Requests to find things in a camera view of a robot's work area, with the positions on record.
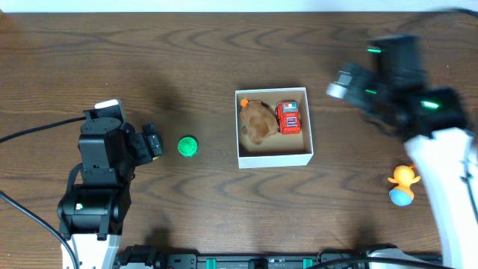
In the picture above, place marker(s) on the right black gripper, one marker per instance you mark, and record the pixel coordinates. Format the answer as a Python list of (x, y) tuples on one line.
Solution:
[(364, 77)]

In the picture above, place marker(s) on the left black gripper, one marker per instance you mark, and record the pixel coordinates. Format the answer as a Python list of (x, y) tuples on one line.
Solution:
[(150, 140)]

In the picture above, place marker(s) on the green ridged ball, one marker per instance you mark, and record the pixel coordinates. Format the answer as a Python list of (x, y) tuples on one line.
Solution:
[(188, 146)]

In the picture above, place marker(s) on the red toy truck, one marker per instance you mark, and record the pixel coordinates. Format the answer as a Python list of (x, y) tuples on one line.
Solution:
[(288, 118)]

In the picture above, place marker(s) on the brown plush toy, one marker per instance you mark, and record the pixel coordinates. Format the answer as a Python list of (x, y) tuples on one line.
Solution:
[(259, 122)]

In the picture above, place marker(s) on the orange duck toy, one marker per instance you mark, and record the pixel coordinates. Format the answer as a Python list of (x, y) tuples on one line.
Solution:
[(403, 178)]

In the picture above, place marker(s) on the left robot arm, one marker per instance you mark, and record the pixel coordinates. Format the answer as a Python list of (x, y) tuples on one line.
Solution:
[(97, 197)]

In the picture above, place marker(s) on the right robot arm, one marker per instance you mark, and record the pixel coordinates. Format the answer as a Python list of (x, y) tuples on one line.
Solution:
[(436, 134)]

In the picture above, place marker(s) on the white cardboard box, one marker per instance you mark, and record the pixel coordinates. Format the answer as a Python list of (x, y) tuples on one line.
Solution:
[(278, 150)]

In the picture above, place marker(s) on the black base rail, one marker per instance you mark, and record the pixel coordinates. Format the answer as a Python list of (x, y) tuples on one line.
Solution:
[(376, 256)]

